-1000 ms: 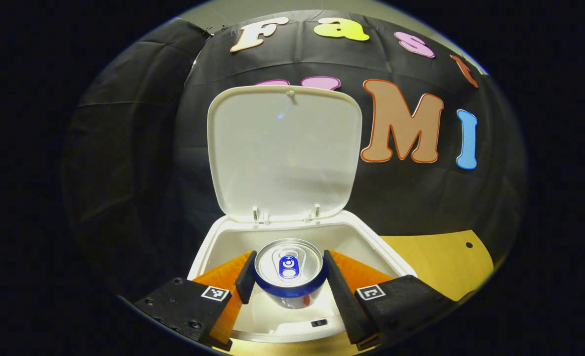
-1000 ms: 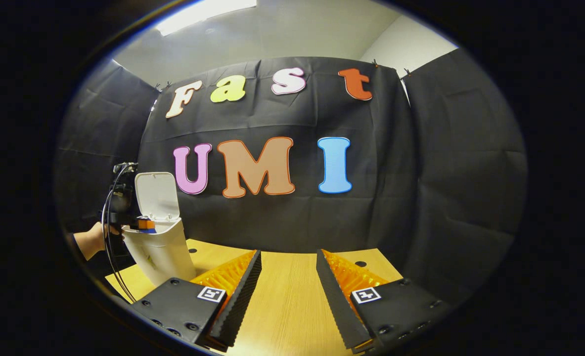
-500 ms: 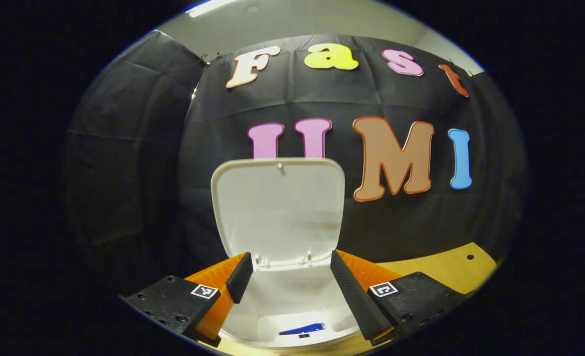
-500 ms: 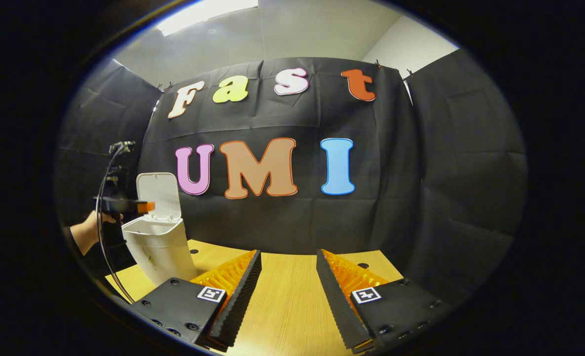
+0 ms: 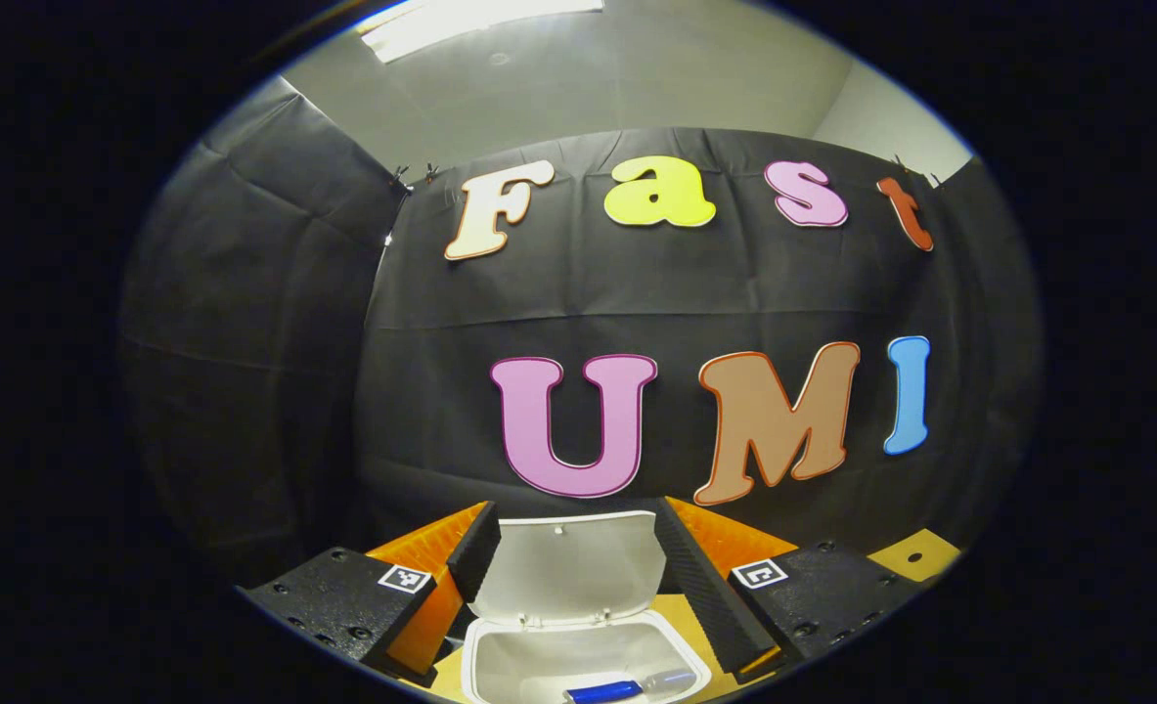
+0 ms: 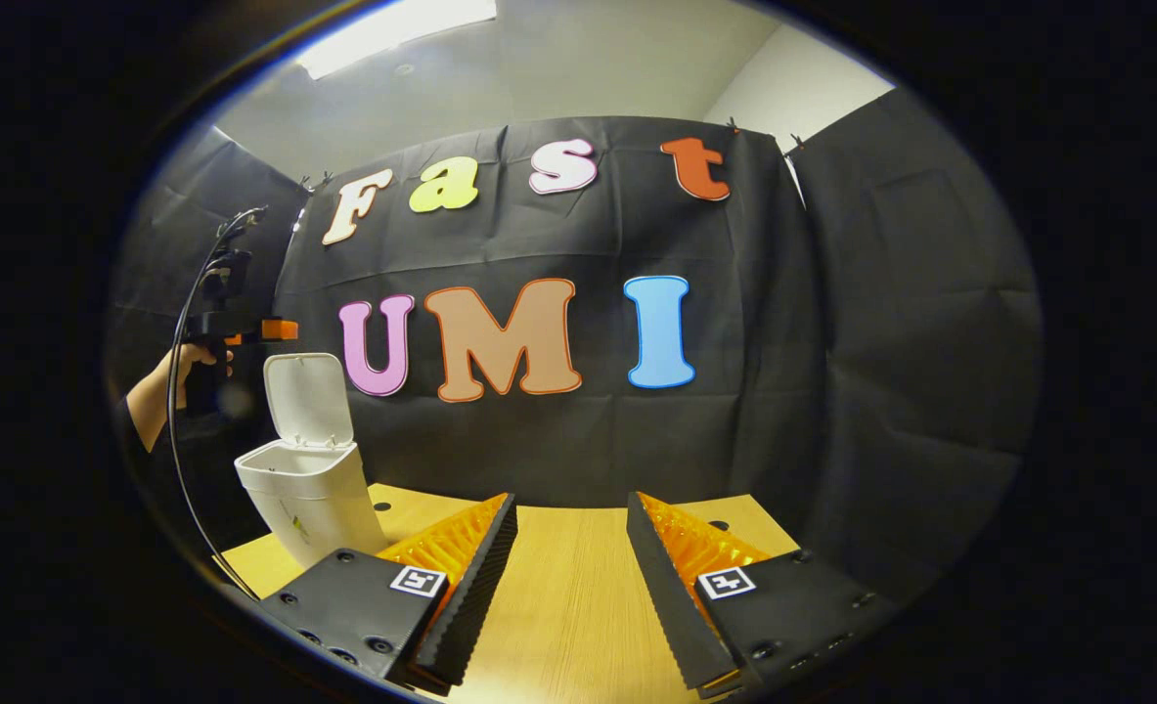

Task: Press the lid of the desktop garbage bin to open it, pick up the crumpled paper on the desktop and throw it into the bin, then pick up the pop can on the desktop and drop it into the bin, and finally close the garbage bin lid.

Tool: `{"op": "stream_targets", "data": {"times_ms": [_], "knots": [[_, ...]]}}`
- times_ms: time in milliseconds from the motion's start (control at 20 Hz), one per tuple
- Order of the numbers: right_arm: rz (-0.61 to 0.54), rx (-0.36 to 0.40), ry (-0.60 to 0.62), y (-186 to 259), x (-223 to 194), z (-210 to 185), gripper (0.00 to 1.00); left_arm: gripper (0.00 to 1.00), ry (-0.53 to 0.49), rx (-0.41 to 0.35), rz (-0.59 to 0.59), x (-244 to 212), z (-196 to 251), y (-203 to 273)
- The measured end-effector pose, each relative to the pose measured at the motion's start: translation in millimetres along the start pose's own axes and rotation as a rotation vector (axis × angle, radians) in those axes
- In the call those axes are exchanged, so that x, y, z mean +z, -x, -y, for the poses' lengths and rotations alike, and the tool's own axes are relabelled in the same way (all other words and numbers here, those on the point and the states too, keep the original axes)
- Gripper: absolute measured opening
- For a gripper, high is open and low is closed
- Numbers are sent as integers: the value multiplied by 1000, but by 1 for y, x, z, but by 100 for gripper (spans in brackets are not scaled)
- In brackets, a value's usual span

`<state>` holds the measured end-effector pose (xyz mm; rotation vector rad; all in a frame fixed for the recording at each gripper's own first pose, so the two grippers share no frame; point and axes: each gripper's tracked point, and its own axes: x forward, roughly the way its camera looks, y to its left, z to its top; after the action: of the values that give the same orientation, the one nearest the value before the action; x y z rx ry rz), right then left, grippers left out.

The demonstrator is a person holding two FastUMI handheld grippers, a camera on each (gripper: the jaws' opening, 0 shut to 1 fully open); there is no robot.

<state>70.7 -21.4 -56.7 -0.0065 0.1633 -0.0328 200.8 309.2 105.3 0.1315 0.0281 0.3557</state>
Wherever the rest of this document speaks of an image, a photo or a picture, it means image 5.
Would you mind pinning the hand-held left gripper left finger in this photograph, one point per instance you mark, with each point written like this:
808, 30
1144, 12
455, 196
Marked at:
475, 552

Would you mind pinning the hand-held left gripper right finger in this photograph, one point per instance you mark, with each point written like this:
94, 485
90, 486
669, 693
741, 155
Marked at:
705, 596

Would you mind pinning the white desktop garbage bin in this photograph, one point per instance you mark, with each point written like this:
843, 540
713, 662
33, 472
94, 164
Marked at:
568, 567

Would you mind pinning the blue pop can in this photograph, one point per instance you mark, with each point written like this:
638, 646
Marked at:
602, 692

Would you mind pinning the wooden desktop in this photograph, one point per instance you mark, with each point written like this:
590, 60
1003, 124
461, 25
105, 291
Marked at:
938, 550

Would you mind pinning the black backdrop cloth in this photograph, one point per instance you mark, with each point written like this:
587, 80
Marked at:
441, 391

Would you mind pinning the ceiling light panel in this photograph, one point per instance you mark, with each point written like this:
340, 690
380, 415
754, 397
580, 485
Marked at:
480, 20

